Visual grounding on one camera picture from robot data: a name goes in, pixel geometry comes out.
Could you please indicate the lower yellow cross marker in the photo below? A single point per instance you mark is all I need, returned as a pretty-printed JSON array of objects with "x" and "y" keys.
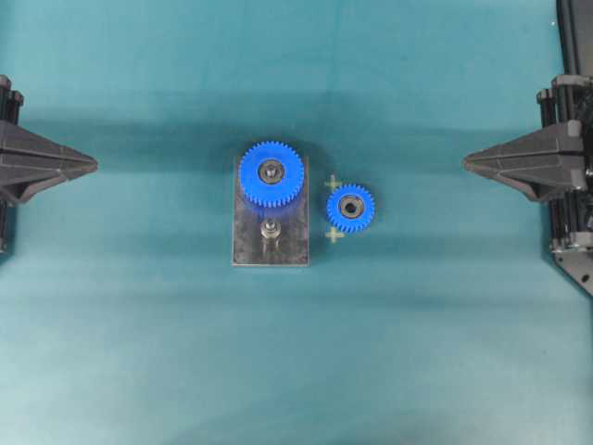
[{"x": 334, "y": 234}]

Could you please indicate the yellow cross marker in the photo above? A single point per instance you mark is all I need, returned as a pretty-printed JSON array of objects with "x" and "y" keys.
[
  {"x": 333, "y": 183},
  {"x": 334, "y": 234}
]

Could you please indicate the metal base plate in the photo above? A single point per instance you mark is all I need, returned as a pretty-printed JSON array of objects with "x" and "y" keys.
[{"x": 293, "y": 243}]

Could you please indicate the large blue gear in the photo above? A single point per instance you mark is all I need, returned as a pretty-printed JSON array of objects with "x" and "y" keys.
[{"x": 271, "y": 174}]

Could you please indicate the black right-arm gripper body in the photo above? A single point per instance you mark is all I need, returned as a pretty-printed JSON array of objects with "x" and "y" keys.
[{"x": 570, "y": 215}]

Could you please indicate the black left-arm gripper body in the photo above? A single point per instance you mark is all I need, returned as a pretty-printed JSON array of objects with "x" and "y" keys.
[{"x": 11, "y": 102}]

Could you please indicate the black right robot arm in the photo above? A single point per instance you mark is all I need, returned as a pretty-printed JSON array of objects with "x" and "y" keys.
[{"x": 575, "y": 28}]

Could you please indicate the steel shaft on plate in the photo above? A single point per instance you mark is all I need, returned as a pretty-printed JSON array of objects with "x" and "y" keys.
[{"x": 270, "y": 230}]

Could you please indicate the small blue gear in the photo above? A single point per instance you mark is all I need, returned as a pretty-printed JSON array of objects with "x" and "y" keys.
[{"x": 350, "y": 208}]

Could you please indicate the upper yellow cross marker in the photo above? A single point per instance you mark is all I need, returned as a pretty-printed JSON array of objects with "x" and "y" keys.
[{"x": 333, "y": 183}]

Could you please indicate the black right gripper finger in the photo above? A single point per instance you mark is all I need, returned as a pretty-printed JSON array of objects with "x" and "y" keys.
[
  {"x": 565, "y": 138},
  {"x": 539, "y": 183}
]

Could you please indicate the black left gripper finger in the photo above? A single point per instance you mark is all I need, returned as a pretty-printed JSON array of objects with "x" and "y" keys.
[
  {"x": 18, "y": 141},
  {"x": 20, "y": 184}
]

